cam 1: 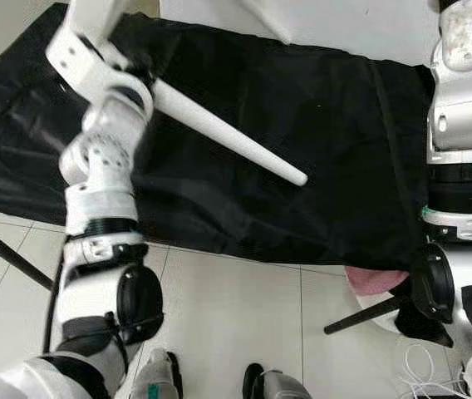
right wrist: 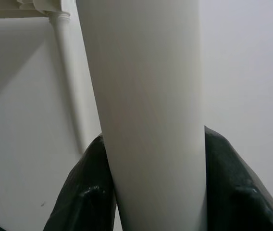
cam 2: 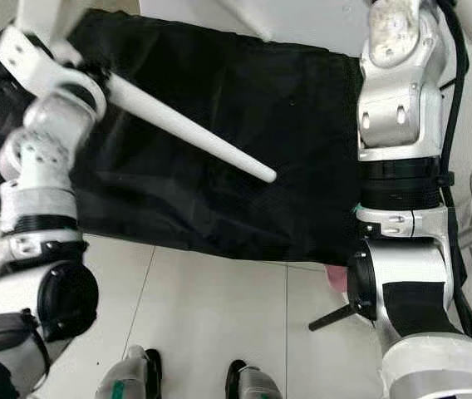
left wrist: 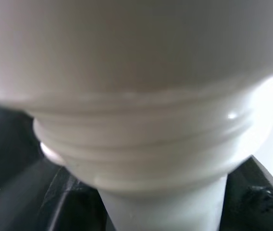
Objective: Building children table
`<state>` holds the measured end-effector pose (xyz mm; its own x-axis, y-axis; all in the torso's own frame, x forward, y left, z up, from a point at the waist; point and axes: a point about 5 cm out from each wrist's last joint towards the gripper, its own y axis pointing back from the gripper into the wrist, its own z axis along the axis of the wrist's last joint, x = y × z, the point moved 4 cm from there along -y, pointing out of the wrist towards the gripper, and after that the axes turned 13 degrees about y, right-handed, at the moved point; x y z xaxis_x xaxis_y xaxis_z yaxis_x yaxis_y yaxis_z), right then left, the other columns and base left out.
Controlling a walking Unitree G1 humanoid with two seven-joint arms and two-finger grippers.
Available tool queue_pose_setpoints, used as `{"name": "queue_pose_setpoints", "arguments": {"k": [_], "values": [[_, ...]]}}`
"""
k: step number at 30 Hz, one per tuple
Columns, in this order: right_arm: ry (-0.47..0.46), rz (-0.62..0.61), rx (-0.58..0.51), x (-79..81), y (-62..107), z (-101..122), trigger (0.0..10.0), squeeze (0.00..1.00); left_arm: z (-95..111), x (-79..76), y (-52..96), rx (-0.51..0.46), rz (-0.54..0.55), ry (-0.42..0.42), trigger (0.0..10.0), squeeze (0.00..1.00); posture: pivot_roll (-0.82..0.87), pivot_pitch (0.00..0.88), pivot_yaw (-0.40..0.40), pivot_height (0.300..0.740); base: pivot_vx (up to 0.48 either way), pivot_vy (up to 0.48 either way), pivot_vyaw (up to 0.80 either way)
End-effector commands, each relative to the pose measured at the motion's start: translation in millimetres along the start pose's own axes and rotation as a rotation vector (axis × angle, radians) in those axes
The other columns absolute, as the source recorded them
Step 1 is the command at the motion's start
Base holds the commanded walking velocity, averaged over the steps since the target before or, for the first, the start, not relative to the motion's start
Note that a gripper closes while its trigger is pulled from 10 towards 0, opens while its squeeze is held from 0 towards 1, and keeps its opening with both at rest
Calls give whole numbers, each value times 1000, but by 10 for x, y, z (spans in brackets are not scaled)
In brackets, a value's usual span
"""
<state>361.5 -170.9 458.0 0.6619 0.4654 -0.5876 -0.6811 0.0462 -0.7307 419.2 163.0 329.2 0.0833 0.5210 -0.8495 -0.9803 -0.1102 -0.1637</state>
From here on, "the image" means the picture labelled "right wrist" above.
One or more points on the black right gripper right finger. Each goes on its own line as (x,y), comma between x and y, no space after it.
(235,192)

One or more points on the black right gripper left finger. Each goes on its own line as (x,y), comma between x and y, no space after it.
(86,192)

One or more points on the white plastic table leg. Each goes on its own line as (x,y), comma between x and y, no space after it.
(66,72)
(146,108)

